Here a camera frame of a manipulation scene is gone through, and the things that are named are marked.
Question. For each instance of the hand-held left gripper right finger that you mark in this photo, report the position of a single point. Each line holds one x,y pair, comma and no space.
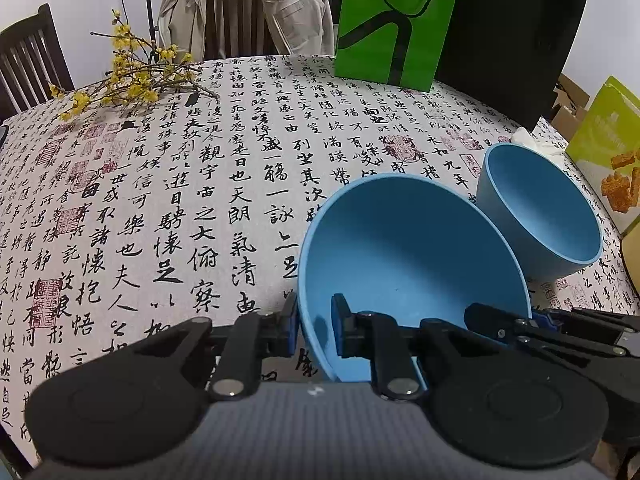
341,327

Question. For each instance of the yellow blossom branch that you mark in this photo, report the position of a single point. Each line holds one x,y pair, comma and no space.
135,75

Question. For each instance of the medium blue bowl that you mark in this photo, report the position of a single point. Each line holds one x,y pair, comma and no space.
400,240

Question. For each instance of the yellow thermos jug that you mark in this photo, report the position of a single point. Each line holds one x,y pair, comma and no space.
632,255

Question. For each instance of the beige jacket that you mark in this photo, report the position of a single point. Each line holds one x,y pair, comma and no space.
295,5

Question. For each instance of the green snack box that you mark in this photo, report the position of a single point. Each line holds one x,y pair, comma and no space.
610,160

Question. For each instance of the studio light on stand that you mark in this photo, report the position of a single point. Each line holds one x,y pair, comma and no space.
148,5

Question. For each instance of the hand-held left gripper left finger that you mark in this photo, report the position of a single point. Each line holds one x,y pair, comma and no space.
289,325

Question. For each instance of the small black object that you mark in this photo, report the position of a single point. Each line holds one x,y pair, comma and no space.
192,99

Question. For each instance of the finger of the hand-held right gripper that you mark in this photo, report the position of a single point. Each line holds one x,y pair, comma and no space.
492,325
542,317

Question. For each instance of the calligraphy printed tablecloth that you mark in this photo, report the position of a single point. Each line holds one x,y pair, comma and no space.
175,210

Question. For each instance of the small blue bowl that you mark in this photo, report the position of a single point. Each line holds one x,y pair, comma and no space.
540,210

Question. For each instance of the dark wooden chair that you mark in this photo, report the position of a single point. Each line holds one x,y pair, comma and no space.
30,60

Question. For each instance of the wooden chair under jacket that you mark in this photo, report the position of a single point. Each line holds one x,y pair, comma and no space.
235,15

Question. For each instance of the black paper bag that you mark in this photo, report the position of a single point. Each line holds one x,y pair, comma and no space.
505,35

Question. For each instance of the brown cardboard box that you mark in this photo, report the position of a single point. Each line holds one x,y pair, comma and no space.
570,100

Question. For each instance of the green paper bag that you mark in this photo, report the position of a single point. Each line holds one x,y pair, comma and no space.
395,20

